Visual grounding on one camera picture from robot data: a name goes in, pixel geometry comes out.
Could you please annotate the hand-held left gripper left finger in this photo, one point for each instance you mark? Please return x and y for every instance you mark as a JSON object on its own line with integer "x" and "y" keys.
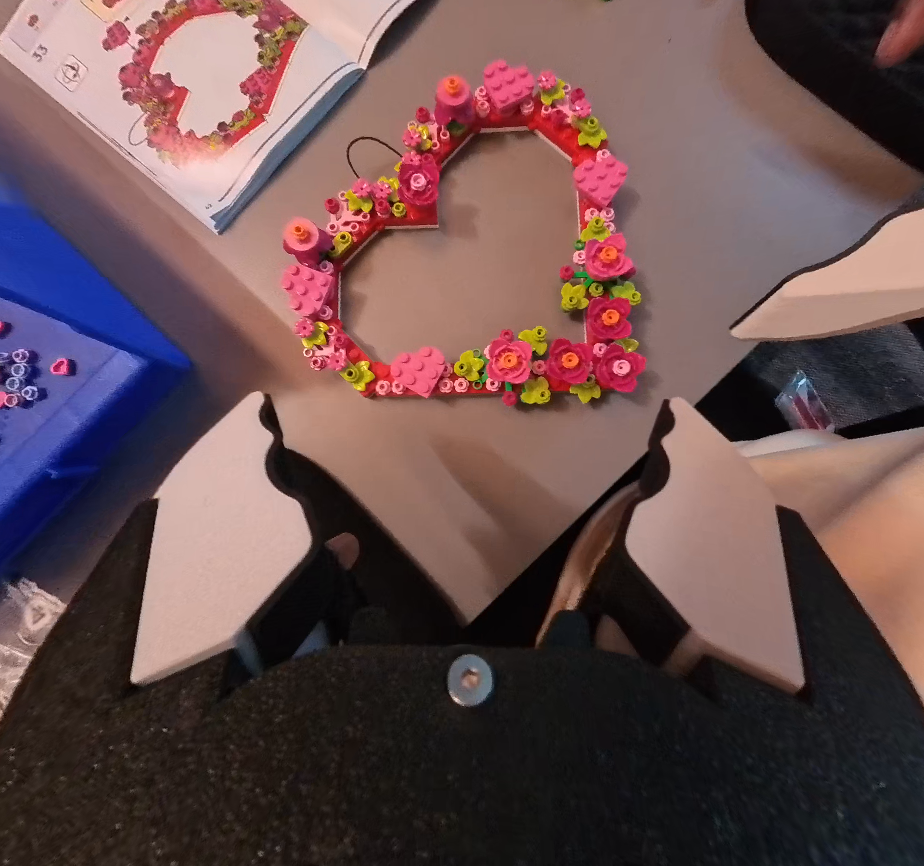
{"x": 216, "y": 555}

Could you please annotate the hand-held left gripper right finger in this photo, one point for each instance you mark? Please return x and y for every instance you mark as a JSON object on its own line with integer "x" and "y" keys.
{"x": 711, "y": 555}

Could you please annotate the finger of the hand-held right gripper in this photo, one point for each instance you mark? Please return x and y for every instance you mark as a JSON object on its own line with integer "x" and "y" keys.
{"x": 844, "y": 295}

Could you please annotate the person's right hand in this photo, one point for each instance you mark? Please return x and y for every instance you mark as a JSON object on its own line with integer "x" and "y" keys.
{"x": 902, "y": 32}

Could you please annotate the small clear bag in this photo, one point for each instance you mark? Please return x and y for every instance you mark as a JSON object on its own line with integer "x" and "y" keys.
{"x": 800, "y": 400}

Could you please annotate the person's bare leg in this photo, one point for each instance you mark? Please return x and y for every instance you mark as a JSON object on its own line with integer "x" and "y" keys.
{"x": 852, "y": 519}

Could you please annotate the heart-shaped toy brick wreath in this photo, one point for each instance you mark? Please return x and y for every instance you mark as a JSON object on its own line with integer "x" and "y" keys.
{"x": 606, "y": 259}

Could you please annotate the pink heart toy piece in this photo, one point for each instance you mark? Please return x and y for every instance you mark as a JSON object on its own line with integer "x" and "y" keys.
{"x": 63, "y": 366}

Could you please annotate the pile of small round pieces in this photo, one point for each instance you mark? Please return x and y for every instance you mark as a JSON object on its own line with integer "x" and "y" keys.
{"x": 18, "y": 375}

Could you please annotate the blue plastic bin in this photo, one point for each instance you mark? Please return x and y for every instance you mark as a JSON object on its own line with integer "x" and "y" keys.
{"x": 72, "y": 267}

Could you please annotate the open instruction booklet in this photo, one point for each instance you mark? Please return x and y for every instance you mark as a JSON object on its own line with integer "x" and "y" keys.
{"x": 216, "y": 50}

